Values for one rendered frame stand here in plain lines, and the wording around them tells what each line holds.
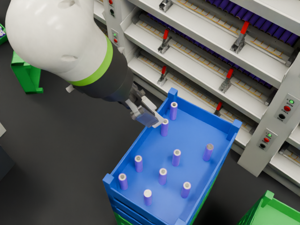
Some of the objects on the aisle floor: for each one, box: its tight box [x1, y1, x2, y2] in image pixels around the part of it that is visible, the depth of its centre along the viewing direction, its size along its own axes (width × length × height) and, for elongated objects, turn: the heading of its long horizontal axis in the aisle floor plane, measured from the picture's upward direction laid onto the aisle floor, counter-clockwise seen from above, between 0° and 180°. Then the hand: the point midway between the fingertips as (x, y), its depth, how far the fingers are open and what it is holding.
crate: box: [10, 50, 43, 94], centre depth 151 cm, size 8×30×20 cm, turn 4°
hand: (150, 112), depth 73 cm, fingers open, 3 cm apart
